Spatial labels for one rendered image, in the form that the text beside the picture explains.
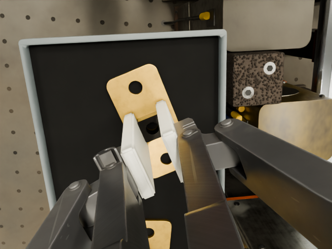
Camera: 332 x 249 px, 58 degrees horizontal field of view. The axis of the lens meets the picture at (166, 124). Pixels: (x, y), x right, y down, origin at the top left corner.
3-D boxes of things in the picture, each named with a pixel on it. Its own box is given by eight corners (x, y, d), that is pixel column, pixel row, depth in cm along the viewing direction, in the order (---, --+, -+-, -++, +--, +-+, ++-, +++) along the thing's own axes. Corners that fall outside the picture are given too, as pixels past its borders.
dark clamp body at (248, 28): (214, 39, 67) (310, 50, 30) (161, 42, 66) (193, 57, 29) (215, 4, 64) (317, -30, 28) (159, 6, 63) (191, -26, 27)
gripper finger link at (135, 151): (156, 195, 16) (143, 201, 16) (148, 146, 22) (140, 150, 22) (133, 147, 15) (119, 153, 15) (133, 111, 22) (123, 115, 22)
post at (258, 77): (199, 62, 67) (282, 104, 29) (178, 63, 67) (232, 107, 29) (199, 39, 66) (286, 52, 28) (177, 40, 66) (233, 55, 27)
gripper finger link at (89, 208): (139, 207, 14) (80, 231, 14) (137, 162, 19) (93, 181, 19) (125, 181, 14) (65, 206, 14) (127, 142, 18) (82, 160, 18)
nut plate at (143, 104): (193, 160, 24) (196, 167, 23) (149, 179, 24) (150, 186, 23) (153, 61, 21) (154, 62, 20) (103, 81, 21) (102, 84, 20)
